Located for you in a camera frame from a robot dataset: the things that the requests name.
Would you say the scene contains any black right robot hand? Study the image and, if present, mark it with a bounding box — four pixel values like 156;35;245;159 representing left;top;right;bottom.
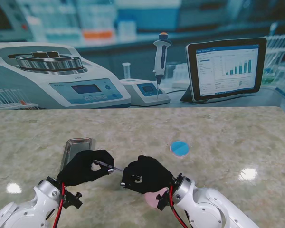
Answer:
120;155;174;195

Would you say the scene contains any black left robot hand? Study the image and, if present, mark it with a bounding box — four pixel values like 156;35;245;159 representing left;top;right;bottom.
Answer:
57;149;115;187

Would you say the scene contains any pink culture dish lid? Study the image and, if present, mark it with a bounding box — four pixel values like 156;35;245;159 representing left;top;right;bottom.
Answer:
143;186;168;209

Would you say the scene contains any stainless steel tray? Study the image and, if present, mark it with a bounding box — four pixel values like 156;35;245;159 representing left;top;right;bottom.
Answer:
59;137;96;173

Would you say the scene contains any blue round lid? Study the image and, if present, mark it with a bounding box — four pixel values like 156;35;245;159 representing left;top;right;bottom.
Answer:
170;140;190;158

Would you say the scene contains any printed laboratory backdrop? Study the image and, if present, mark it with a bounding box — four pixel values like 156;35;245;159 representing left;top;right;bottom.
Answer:
0;0;285;112

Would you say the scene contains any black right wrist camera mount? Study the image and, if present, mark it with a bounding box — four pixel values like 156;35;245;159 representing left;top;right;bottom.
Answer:
156;190;171;211

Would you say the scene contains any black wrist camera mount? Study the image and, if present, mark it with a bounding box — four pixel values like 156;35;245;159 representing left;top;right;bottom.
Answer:
61;191;84;209
156;190;171;211

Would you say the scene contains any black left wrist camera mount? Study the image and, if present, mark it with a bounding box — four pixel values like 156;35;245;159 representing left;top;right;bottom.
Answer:
61;191;84;209

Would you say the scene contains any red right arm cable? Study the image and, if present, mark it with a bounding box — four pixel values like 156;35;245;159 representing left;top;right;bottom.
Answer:
169;185;190;228

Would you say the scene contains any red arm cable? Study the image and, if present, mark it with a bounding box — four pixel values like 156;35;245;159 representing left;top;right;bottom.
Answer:
169;185;190;228
52;182;67;228

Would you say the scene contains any red left arm cable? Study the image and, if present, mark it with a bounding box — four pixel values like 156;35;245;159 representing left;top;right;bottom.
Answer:
52;182;67;228

